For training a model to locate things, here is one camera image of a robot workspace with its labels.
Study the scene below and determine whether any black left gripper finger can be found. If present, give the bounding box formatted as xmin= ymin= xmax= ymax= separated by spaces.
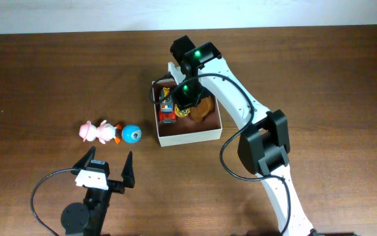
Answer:
xmin=73 ymin=146 xmax=96 ymax=169
xmin=121 ymin=151 xmax=135 ymax=188

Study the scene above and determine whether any white cardboard box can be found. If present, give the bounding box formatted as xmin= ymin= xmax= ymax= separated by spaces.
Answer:
xmin=153 ymin=96 xmax=222 ymax=147

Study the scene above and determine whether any black left camera cable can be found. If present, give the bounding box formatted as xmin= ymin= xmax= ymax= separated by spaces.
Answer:
xmin=30 ymin=168 xmax=79 ymax=236

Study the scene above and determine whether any brown plush toy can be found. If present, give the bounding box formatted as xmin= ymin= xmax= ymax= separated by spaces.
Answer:
xmin=190 ymin=96 xmax=215 ymax=123

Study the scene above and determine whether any black camera cable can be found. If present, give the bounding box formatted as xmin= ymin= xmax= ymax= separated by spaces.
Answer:
xmin=30 ymin=168 xmax=79 ymax=236
xmin=148 ymin=71 xmax=292 ymax=236

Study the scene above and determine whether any pink white duck toy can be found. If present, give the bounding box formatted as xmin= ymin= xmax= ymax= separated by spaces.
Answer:
xmin=79 ymin=120 xmax=122 ymax=144

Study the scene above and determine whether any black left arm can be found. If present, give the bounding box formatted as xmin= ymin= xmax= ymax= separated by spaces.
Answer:
xmin=60 ymin=146 xmax=135 ymax=236

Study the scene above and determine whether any black right camera cable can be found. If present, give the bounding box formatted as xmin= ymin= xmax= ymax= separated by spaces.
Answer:
xmin=148 ymin=71 xmax=292 ymax=236

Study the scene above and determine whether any blue ball toy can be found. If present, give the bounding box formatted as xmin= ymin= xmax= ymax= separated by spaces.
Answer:
xmin=121 ymin=124 xmax=142 ymax=144

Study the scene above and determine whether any red grey toy fire truck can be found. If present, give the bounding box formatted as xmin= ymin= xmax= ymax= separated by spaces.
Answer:
xmin=158 ymin=87 xmax=177 ymax=124

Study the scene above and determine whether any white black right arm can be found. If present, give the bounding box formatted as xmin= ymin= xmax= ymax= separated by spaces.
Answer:
xmin=169 ymin=35 xmax=317 ymax=235

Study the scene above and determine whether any yellow round toy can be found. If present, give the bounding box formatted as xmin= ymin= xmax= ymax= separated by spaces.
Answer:
xmin=174 ymin=104 xmax=191 ymax=117

